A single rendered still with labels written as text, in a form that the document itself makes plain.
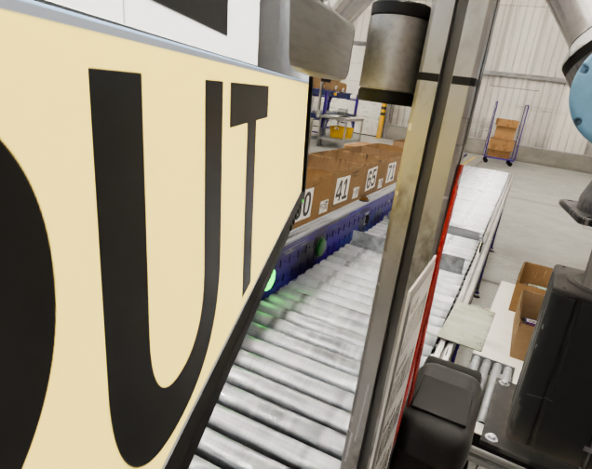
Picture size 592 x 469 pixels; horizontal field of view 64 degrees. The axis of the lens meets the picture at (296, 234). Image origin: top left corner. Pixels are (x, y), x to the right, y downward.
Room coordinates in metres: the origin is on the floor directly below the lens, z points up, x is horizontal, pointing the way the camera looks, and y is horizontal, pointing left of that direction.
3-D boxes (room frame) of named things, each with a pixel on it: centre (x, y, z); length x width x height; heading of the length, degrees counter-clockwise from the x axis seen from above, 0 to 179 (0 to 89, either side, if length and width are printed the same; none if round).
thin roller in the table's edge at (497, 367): (0.95, -0.49, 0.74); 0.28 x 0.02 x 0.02; 153
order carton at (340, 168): (2.08, -0.06, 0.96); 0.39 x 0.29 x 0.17; 156
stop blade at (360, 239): (1.83, -0.45, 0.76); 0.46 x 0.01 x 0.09; 66
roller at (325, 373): (0.97, -0.07, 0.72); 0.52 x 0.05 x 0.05; 66
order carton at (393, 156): (2.80, -0.38, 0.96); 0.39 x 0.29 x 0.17; 156
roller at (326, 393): (0.91, -0.04, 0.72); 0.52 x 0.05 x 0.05; 66
